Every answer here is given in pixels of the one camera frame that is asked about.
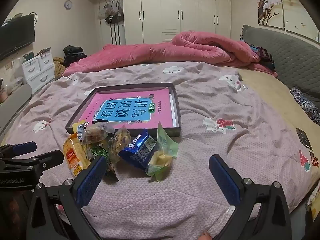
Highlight pink quilt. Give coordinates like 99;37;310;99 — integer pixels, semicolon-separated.
62;31;278;78

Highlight pink book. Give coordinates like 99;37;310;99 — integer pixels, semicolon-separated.
79;87;178;130

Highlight clear brown pastry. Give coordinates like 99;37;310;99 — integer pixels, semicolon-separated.
82;121;115;145

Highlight dark phone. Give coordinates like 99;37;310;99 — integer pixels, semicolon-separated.
296;128;313;152

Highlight beige sheet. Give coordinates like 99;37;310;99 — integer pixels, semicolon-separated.
237;69;320;140

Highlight black television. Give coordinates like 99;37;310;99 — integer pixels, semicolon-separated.
0;14;35;60

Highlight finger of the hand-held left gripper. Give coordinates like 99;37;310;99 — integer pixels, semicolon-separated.
0;141;37;159
0;150;64;172

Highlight hanging bags and hats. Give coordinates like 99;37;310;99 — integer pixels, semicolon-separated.
97;1;124;25

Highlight brown chocolate bar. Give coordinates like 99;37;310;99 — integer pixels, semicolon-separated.
104;155;120;182

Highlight yellow and blue snack packet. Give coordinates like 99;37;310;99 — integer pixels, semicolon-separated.
72;120;90;141

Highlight white wardrobe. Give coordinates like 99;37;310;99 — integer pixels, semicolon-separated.
84;0;232;45

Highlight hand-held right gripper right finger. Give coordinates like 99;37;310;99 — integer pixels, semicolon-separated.
209;154;293;240

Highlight colourful clothes pile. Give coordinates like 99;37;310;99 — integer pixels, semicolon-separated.
240;39;277;72

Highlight green clear chips bag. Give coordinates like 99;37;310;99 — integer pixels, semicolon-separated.
146;121;179;182

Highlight pink printed bedsheet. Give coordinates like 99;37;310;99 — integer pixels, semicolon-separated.
5;61;318;240

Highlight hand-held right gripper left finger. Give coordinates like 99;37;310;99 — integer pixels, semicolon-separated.
26;155;108;240

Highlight blue patterned cloth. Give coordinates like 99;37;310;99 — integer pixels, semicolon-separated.
290;87;320;125

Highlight dark shallow cardboard tray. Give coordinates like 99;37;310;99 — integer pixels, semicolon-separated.
64;82;182;137

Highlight flower wall painting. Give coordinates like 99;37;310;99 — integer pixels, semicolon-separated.
255;0;320;40

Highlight orange cracker packet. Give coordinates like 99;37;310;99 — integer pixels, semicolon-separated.
63;132;91;178

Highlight blue cookie packet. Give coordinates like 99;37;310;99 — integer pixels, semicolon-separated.
118;129;157;170

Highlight dark clothes pile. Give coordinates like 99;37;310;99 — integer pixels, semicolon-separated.
62;45;87;67

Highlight yellow knit blanket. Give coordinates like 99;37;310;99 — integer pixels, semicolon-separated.
53;57;67;79

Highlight grey padded headboard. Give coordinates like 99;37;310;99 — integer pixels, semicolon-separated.
241;25;320;103

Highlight white drawer cabinet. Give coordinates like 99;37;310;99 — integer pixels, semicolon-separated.
21;52;55;93

